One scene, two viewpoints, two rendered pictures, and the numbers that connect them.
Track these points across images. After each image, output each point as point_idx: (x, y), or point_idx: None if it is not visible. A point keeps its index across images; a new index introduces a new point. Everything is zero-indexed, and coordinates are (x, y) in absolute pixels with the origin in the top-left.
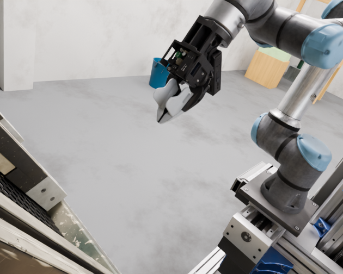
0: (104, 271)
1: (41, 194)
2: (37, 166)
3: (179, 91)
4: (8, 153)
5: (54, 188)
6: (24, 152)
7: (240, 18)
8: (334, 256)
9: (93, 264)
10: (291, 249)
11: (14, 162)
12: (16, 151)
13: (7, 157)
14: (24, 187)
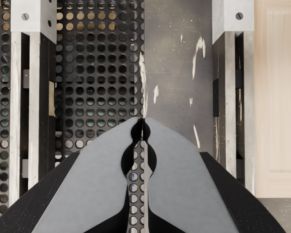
0: (232, 152)
1: (51, 22)
2: (39, 58)
3: (126, 217)
4: (46, 102)
5: (43, 7)
6: (39, 88)
7: None
8: None
9: (233, 175)
10: None
11: (47, 87)
12: (42, 98)
13: (48, 98)
14: (54, 51)
